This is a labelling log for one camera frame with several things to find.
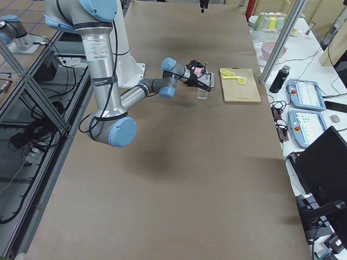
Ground beige earbud case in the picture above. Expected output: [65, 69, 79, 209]
[330, 115, 340, 123]

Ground lemon slice far right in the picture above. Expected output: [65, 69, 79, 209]
[237, 78, 246, 85]

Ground black laptop monitor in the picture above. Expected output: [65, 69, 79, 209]
[293, 126, 346, 239]

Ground pink bowl with ice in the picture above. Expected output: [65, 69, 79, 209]
[261, 41, 287, 60]

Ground far blue teach pendant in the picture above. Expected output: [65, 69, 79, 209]
[286, 79, 326, 112]

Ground green plastic cup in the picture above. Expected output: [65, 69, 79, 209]
[253, 12, 267, 31]

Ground bamboo cutting board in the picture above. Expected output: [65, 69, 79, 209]
[220, 68, 261, 103]

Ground silver digital kitchen scale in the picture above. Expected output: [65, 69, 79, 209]
[200, 73, 215, 87]

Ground pink plastic cup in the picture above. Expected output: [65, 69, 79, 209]
[194, 68, 202, 76]

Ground near blue teach pendant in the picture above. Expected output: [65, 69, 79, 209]
[288, 110, 327, 149]

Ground blue teach pendant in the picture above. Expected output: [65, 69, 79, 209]
[286, 79, 326, 112]
[288, 110, 327, 149]

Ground aluminium frame post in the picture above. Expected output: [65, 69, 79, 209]
[259, 0, 307, 85]

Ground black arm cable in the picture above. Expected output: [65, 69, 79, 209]
[78, 18, 163, 135]

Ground yellow plastic cup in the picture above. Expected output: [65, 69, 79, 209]
[267, 17, 277, 30]

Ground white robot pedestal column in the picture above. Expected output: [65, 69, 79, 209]
[111, 1, 146, 89]

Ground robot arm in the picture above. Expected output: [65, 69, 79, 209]
[44, 1, 211, 147]

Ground clear wine glass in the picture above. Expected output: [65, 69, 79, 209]
[251, 29, 267, 45]

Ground lemon slice lower left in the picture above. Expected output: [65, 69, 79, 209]
[220, 68, 229, 75]

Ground glass sauce bottle steel cap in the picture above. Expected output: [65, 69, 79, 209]
[197, 61, 210, 100]

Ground black water bottle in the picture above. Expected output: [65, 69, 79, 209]
[269, 65, 290, 93]

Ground yellow plastic knife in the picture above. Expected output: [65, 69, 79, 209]
[222, 76, 242, 79]

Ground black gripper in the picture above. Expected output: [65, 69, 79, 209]
[184, 60, 211, 92]

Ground black smartphone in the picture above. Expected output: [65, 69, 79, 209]
[324, 101, 347, 113]

